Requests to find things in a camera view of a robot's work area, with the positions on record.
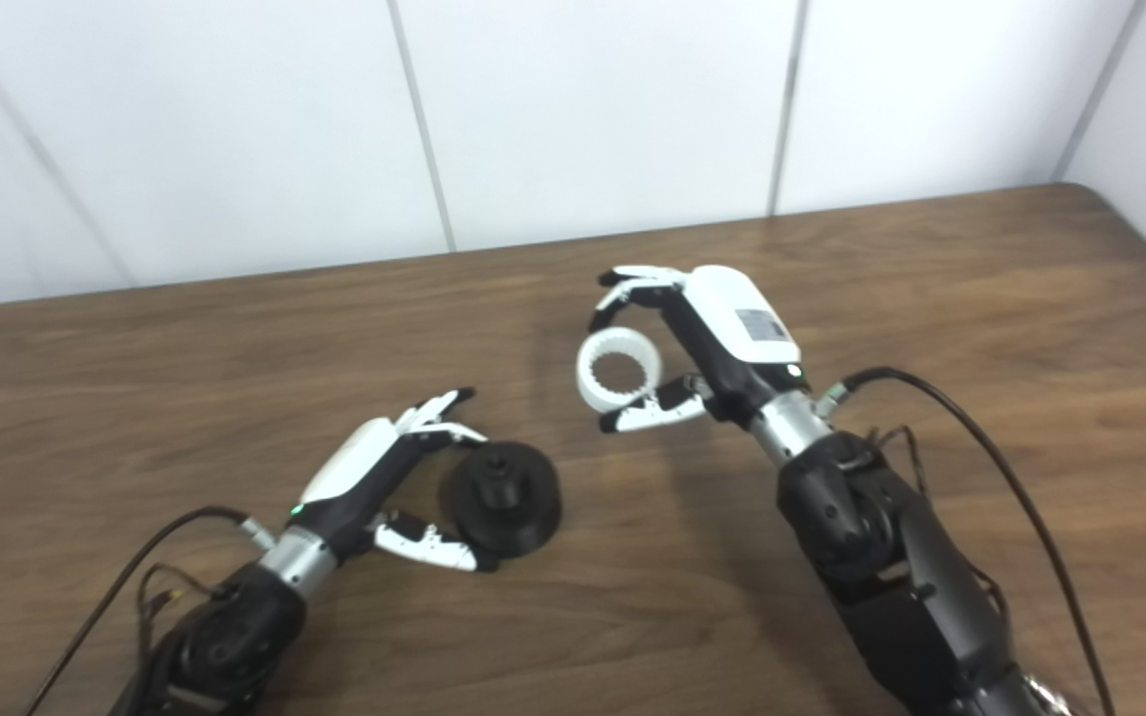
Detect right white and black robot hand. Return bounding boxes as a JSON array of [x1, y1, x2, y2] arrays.
[[588, 265, 808, 435]]

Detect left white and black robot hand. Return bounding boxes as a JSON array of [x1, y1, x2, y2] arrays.
[[289, 387, 500, 574]]

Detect white toothed plastic ring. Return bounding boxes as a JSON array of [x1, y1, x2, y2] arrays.
[[575, 328, 665, 416]]

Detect round black plastic part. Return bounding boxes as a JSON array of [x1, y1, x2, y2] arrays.
[[439, 442, 564, 556]]

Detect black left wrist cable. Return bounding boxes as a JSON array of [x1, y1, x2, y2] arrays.
[[24, 506, 278, 716]]

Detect thin wire on right arm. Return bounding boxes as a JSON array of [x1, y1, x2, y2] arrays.
[[861, 426, 932, 503]]

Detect thin wire on arm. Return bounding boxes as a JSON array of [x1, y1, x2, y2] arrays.
[[861, 426, 932, 503], [135, 564, 236, 657]]

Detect thin wire on left arm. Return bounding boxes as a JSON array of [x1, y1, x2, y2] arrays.
[[135, 564, 236, 657]]

